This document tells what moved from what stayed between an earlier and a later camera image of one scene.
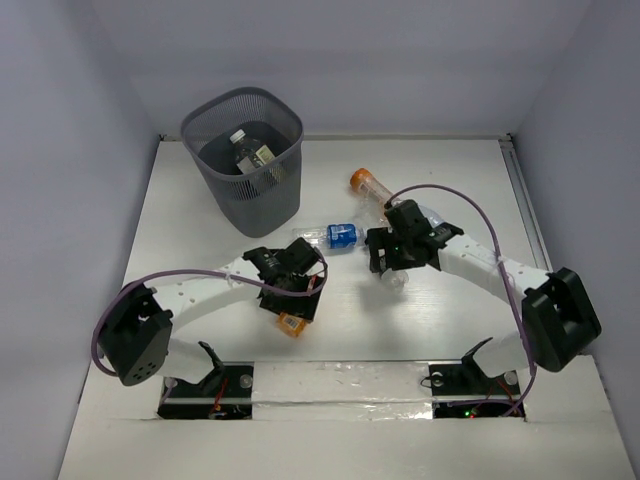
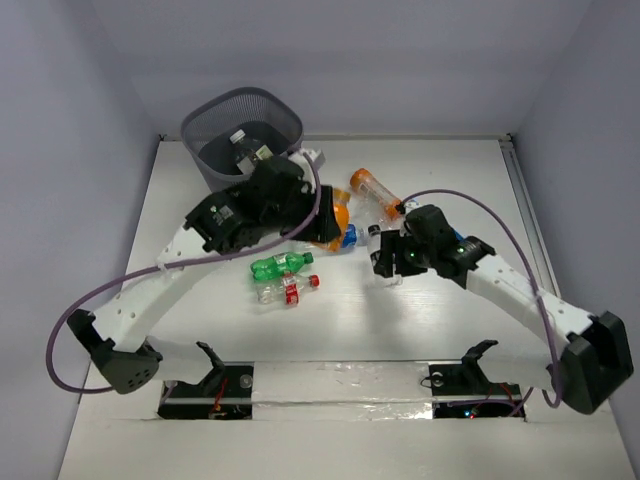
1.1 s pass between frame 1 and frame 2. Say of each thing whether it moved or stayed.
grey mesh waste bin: stayed
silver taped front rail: stayed
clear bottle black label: moved
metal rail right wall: stayed
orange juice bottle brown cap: moved
